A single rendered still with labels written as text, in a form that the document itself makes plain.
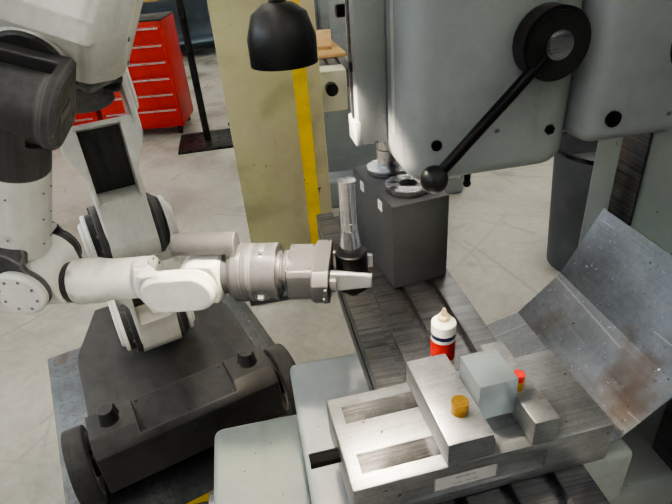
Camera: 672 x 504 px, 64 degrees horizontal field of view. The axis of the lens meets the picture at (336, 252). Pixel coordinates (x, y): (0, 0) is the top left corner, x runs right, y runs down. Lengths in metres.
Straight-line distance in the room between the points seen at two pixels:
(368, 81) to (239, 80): 1.79
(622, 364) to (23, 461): 2.01
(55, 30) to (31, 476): 1.76
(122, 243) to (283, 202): 1.45
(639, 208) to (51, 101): 0.90
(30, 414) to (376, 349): 1.81
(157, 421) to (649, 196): 1.14
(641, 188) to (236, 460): 0.86
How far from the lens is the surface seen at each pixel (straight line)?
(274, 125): 2.45
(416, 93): 0.57
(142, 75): 5.26
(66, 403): 1.86
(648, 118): 0.69
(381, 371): 0.92
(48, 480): 2.25
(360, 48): 0.62
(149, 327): 1.47
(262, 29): 0.57
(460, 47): 0.57
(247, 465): 1.08
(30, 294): 0.90
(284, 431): 1.11
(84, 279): 0.89
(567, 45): 0.59
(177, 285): 0.80
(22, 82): 0.76
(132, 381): 1.57
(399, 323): 1.01
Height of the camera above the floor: 1.57
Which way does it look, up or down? 31 degrees down
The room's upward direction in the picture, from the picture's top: 5 degrees counter-clockwise
